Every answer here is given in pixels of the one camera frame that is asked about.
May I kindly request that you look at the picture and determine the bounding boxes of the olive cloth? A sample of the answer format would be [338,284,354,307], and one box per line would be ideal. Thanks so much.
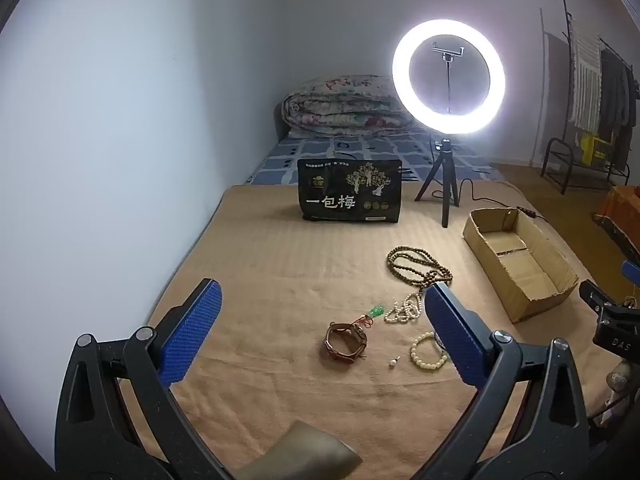
[235,420,363,480]

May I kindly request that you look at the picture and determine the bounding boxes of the black phone holder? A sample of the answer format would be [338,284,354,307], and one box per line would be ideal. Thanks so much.
[431,40,467,117]

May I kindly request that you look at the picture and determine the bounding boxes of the dark hanging clothes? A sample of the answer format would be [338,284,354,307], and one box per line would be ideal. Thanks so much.
[597,47,640,128]

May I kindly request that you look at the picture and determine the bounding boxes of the cream bead bracelet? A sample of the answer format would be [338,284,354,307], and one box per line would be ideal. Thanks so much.
[410,331,449,371]

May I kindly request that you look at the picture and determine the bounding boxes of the cardboard box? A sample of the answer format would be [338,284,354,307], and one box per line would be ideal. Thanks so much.
[462,206,580,323]

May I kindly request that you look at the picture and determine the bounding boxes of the brown wooden bead necklace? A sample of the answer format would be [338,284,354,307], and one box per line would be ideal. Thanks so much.
[386,246,454,288]

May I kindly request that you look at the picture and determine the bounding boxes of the brown leather bracelet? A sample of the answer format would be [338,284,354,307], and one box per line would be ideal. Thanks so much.
[324,322,369,362]

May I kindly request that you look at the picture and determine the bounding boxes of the black snack bag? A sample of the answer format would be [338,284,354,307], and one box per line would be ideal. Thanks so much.
[297,158,403,223]

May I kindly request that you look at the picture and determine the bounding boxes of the white knitted garment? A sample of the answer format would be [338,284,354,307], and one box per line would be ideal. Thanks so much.
[567,20,603,131]

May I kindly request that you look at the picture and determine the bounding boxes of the blue patterned bed sheet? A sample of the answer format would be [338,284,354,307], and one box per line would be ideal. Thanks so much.
[245,130,506,188]

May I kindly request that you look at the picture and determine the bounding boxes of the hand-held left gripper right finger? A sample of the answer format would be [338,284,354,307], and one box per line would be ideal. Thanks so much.
[422,281,593,480]

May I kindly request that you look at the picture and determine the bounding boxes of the black ring light cable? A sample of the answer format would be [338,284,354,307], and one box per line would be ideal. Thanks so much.
[430,177,543,221]

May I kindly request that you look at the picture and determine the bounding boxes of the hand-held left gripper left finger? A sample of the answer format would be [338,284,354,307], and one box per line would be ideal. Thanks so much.
[54,277,236,480]

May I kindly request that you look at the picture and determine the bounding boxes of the green jade pendant red cord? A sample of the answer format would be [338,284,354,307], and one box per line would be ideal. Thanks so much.
[350,304,386,331]

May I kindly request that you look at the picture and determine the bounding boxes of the white pearl necklace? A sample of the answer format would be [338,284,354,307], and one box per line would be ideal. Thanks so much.
[384,290,426,325]

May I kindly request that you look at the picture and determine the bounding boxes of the folded floral quilt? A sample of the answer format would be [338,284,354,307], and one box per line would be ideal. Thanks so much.
[280,75,416,138]

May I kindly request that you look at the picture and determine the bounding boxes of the yellow box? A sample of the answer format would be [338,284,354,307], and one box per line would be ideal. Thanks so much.
[580,132,613,166]

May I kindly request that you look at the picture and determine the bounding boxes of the clothes rack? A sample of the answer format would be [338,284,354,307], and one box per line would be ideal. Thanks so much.
[537,0,640,181]

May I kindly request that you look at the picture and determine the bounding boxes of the black metal shelf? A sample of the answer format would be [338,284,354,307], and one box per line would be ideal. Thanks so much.
[540,137,632,196]

